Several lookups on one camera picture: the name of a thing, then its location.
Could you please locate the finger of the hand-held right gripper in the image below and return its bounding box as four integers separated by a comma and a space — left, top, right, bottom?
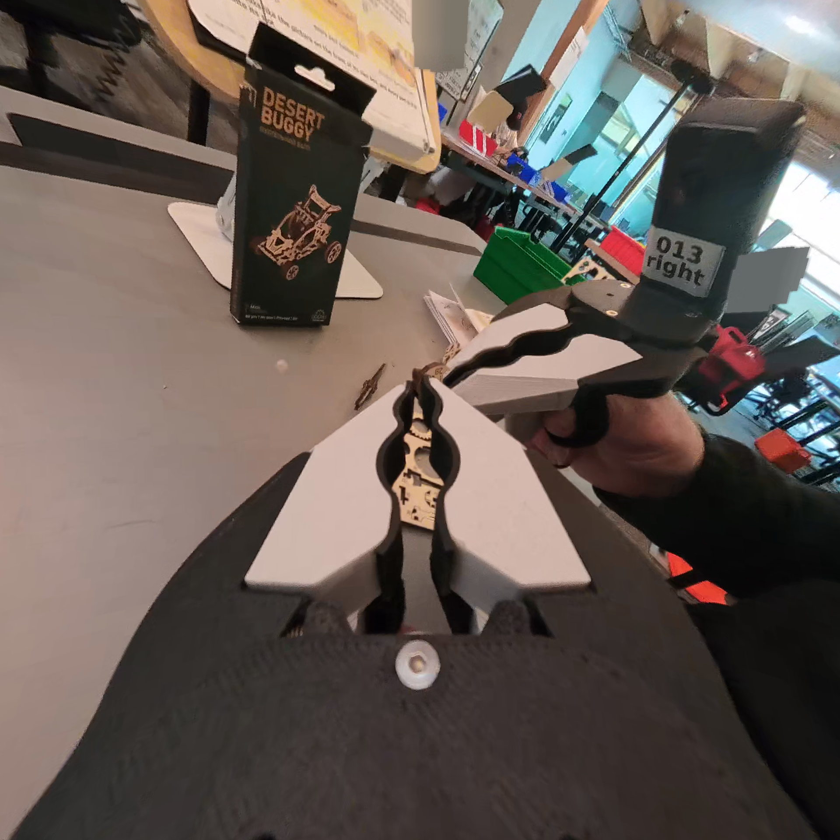
441, 305, 573, 386
451, 331, 644, 417

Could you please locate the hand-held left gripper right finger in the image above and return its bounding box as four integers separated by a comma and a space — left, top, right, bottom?
421, 379, 593, 634

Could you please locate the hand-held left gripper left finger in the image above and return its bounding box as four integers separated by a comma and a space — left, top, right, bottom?
244, 382, 421, 634

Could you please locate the white instruction booklet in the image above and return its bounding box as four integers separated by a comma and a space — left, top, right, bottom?
423, 285, 495, 349

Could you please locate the wooden parts sheet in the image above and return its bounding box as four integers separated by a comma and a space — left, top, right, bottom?
390, 399, 448, 532

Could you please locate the wooden wheel axle assembly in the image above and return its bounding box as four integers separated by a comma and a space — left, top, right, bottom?
352, 364, 389, 412

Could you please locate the person's right hand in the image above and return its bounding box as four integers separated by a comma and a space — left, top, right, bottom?
530, 392, 707, 498

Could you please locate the green plastic bin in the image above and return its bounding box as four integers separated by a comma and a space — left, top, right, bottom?
472, 226, 589, 307

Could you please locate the red plastic bin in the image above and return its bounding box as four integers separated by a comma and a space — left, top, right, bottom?
600, 226, 648, 277

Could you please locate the orange black object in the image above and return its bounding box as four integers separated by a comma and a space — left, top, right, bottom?
665, 553, 730, 606

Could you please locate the dark kit box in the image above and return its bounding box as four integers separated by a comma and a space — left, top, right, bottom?
229, 22, 379, 328

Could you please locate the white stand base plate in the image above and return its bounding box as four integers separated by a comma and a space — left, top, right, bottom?
167, 173, 385, 301

